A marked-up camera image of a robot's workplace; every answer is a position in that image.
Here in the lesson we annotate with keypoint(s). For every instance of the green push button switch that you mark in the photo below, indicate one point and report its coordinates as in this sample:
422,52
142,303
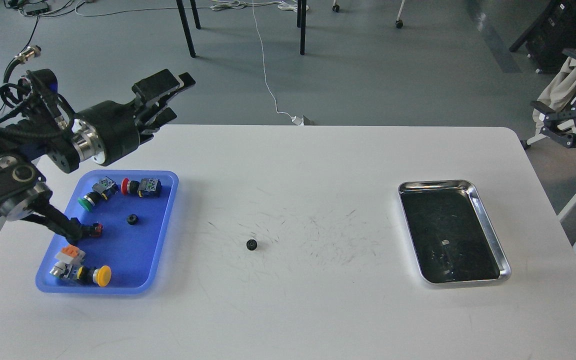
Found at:
102,190

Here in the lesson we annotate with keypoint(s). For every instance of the yellow push button switch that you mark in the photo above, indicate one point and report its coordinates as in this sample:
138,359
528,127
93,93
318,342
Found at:
100,276

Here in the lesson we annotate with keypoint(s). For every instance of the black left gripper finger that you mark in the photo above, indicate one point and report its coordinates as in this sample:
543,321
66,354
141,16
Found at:
154,92
150,120

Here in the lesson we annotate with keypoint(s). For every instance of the black table leg left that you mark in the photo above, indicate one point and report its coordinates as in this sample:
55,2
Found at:
186,25

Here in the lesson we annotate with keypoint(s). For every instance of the black cabinet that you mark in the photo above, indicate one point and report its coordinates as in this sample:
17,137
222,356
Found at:
548,35

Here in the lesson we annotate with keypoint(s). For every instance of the black table leg right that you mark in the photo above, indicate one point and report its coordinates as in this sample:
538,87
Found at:
301,24

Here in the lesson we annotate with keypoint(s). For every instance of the red push button switch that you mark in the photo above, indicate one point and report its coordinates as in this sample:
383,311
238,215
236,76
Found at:
145,188

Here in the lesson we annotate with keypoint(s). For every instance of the silver metal tray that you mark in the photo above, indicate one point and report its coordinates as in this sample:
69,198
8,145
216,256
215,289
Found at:
454,241

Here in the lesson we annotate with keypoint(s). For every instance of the blue plastic tray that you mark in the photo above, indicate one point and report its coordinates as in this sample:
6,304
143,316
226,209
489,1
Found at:
131,251

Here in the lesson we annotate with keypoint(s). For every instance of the small black gear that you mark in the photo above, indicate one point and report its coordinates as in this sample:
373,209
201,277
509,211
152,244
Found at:
251,244
132,219

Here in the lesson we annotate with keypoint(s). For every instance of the beige cloth on chair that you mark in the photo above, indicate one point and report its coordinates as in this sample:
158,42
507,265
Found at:
562,88

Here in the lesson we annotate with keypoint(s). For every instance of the white power adapter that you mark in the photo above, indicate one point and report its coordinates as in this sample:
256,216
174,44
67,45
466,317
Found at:
301,121

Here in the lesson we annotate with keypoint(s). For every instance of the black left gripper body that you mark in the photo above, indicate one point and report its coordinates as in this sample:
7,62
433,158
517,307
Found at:
105,132

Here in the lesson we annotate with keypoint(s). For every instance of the orange white terminal block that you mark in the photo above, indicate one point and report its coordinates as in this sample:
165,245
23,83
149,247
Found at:
69,260

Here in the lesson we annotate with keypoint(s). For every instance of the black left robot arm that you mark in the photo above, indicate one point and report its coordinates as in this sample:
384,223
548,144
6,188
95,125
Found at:
42,122

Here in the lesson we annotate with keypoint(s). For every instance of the black selector switch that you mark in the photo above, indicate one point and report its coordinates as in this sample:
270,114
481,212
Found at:
91,231

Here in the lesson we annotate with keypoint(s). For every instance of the black table leg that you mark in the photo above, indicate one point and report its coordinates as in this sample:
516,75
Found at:
186,25
301,24

